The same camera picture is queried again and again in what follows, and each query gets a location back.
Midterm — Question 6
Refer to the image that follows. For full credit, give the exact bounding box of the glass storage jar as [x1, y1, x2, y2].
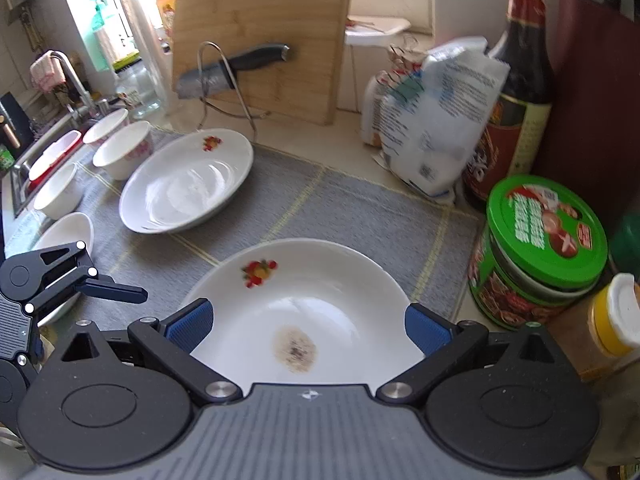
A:
[115, 62, 163, 118]

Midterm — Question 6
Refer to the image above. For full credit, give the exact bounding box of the steel sink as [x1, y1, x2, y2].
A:
[0, 115, 96, 218]

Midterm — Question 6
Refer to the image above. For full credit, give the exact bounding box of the pink towel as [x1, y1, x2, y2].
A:
[30, 52, 66, 91]

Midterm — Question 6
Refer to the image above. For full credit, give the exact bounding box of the dark soy sauce bottle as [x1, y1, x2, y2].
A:
[462, 0, 556, 213]

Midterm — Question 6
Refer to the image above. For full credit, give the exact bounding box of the white printed bag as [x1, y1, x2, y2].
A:
[380, 37, 511, 203]

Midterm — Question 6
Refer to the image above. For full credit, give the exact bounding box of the yellow lid spice jar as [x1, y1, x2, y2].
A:
[547, 272, 640, 381]

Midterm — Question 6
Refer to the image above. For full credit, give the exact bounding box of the metal wire rack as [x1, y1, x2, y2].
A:
[196, 41, 271, 133]

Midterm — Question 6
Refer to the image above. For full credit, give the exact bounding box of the white plate fruit print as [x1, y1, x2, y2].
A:
[119, 128, 254, 234]
[30, 212, 95, 328]
[180, 237, 426, 386]

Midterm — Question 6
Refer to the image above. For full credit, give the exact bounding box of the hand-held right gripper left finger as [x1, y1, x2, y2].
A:
[60, 297, 246, 407]

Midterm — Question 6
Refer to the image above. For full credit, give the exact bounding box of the black handled kitchen knife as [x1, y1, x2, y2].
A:
[175, 42, 292, 100]

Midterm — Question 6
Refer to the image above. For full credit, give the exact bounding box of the metal faucet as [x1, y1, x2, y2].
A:
[30, 50, 98, 121]

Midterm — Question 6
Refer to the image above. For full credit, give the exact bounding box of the plain white bowl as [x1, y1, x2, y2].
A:
[33, 162, 83, 220]

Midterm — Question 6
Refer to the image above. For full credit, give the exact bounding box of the grey plaid drying mat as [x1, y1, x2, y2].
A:
[5, 127, 483, 341]

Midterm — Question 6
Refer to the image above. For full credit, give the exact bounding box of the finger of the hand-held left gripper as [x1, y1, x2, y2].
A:
[24, 241, 148, 315]

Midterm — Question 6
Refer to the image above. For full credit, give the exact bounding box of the clear plastic cup stack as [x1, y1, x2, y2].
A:
[120, 0, 171, 111]

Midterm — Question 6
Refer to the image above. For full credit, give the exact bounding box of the white plastic tray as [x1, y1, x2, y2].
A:
[344, 15, 412, 47]

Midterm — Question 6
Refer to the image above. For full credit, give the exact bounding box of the green lid sauce jar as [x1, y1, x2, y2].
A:
[467, 175, 610, 331]

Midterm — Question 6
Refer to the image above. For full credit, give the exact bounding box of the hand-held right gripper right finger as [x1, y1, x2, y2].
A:
[375, 302, 558, 406]

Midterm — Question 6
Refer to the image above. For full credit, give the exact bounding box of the clipped red white bag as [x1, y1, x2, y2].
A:
[360, 45, 431, 148]

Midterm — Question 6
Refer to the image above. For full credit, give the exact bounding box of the bamboo cutting board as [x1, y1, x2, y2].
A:
[171, 0, 353, 126]

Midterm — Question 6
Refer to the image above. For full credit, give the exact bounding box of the black appliance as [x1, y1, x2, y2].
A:
[0, 92, 28, 150]

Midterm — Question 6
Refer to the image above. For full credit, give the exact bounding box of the white bowl pink print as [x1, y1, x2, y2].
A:
[82, 108, 131, 148]
[92, 121, 153, 181]

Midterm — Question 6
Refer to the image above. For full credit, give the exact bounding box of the green dish soap bottle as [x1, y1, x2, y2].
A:
[82, 0, 133, 71]

